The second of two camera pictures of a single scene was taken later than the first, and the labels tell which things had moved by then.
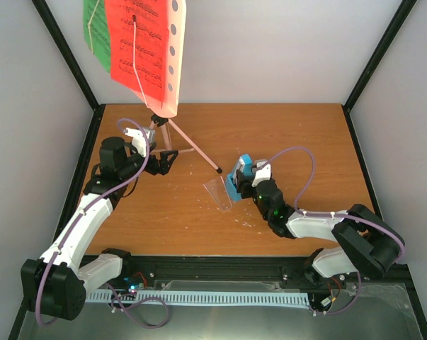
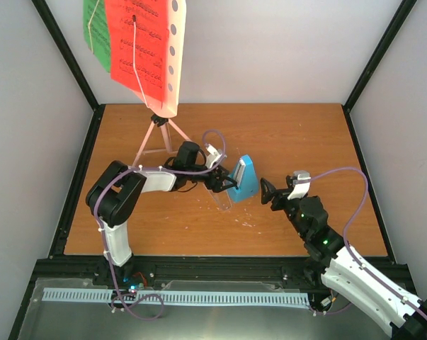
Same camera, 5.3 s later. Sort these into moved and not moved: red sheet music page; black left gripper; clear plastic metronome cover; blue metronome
Moved: black left gripper
Not moved: clear plastic metronome cover; red sheet music page; blue metronome
